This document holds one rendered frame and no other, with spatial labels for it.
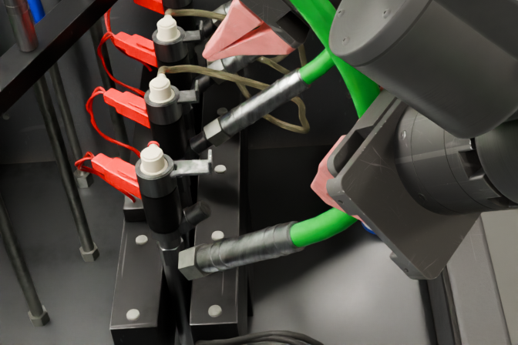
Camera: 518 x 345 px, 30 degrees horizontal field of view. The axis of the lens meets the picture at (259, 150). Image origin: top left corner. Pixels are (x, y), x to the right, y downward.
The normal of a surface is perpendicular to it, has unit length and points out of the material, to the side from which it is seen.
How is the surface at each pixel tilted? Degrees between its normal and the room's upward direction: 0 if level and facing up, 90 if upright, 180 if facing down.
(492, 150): 78
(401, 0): 50
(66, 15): 0
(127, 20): 90
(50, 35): 0
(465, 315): 0
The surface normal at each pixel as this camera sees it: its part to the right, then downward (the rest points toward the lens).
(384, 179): 0.44, -0.11
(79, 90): 0.00, 0.68
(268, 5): -0.26, 0.68
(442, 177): -0.77, 0.47
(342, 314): -0.07, -0.73
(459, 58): 0.07, 0.47
